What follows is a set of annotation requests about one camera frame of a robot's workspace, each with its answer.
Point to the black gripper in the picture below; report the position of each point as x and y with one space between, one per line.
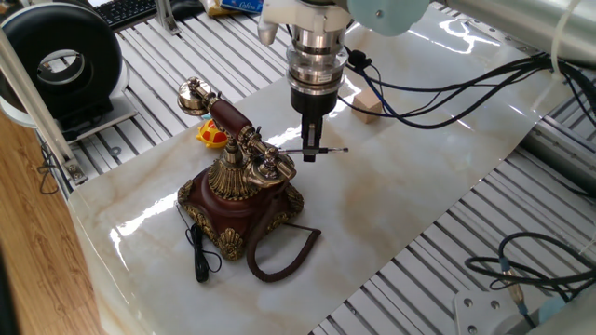
312 102

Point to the black silver pen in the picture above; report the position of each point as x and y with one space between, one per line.
335 150

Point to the antique maroon brass phone base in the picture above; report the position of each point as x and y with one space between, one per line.
233 209

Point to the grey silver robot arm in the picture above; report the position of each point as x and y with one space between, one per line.
316 46

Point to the wooden cube block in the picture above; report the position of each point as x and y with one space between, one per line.
368 111

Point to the antique maroon brass handset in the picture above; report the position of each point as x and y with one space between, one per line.
230 116

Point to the yellow orange toy turtle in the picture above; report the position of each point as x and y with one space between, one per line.
212 135

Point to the glossy marble pattern mat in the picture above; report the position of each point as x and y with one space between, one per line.
396 186

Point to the blue snack packet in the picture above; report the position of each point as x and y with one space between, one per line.
242 4

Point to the yellow snack packet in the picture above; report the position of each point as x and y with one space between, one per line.
214 7

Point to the black computer mouse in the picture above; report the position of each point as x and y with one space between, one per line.
186 8

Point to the white flat stand plate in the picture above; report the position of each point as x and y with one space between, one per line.
118 111

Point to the black keyboard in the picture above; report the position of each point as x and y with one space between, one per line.
125 11

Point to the aluminium profile bar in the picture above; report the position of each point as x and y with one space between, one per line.
549 144

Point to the silver angle bracket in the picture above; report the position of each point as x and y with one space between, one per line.
165 16

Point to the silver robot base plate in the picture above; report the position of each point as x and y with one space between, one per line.
479 309

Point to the aluminium frame post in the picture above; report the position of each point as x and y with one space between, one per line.
32 102

